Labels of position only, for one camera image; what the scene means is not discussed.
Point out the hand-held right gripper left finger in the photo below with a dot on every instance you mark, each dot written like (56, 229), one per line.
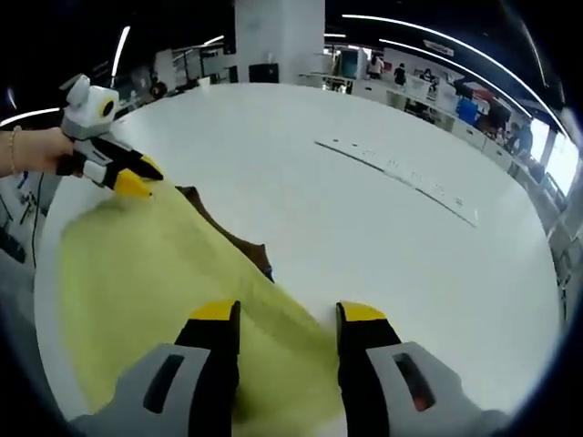
(150, 400)

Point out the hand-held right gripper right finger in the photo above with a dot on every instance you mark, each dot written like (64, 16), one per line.
(391, 400)

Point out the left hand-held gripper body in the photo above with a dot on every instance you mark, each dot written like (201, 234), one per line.
(91, 109)

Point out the yellow blue black garment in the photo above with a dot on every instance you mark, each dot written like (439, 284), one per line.
(159, 273)

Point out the person's left hand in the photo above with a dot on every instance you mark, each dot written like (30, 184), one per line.
(48, 150)

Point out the black cabinet box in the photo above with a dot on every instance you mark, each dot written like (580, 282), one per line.
(264, 74)

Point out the white square pillar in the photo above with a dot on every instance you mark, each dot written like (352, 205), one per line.
(280, 36)

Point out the white teal cabinet machine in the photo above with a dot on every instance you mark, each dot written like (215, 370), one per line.
(351, 64)

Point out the bright window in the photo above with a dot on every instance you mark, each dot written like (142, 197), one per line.
(553, 157)

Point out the blue storage box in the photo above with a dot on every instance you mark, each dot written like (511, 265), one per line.
(468, 111)

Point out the ceiling air vent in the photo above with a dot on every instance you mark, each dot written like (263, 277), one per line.
(438, 47)

